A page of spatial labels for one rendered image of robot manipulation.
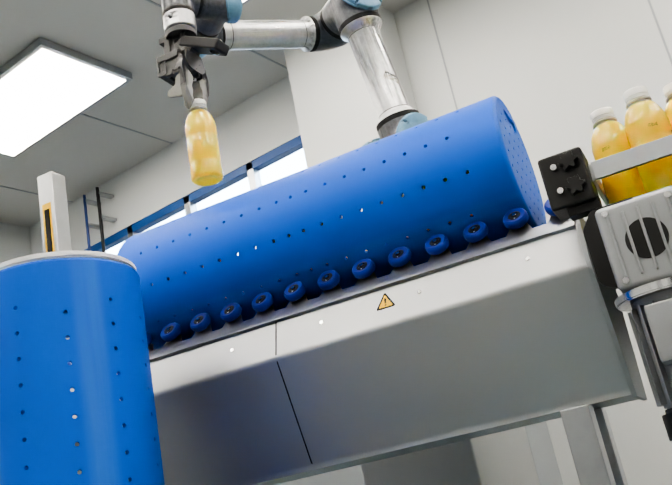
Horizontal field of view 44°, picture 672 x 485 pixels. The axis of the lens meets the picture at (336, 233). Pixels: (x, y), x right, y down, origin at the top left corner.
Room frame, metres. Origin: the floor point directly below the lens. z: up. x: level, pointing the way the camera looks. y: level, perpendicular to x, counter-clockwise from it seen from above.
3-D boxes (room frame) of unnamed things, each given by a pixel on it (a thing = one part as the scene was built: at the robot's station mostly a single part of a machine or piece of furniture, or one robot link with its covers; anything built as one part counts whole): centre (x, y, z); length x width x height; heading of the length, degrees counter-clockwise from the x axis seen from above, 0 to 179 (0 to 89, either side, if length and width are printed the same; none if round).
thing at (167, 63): (1.66, 0.27, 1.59); 0.09 x 0.08 x 0.12; 67
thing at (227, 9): (1.72, 0.18, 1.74); 0.11 x 0.11 x 0.08; 31
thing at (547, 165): (1.27, -0.38, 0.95); 0.10 x 0.07 x 0.10; 158
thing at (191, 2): (1.66, 0.25, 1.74); 0.09 x 0.08 x 0.11; 121
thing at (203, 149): (1.64, 0.25, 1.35); 0.07 x 0.07 x 0.19
